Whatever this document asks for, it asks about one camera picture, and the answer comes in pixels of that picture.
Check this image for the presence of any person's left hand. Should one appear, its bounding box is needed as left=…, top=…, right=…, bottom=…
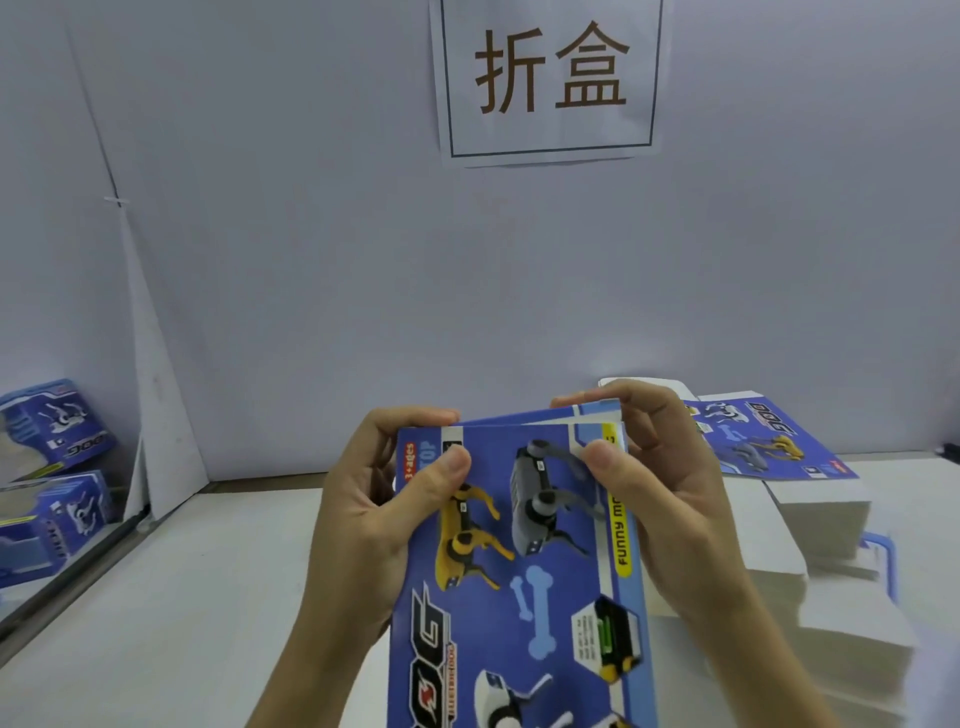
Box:
left=297, top=406, right=476, bottom=650

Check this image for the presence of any stack of boxes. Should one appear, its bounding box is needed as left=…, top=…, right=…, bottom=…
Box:
left=597, top=376, right=920, bottom=725

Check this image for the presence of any blue dog-print cardboard box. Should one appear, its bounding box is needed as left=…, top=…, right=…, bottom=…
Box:
left=385, top=397, right=663, bottom=728

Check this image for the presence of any person's right hand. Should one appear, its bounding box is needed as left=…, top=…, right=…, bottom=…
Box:
left=550, top=378, right=762, bottom=627

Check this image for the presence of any person's right forearm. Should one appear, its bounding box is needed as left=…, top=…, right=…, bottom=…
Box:
left=687, top=588, right=842, bottom=728

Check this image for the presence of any pile of blue boxes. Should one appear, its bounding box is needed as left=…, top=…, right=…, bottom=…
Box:
left=0, top=378, right=119, bottom=590

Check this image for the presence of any white paper wall sign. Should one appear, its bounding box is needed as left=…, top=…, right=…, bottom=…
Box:
left=429, top=0, right=674, bottom=168

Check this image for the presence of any person's left forearm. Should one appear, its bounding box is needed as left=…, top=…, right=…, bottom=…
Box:
left=246, top=612, right=377, bottom=728

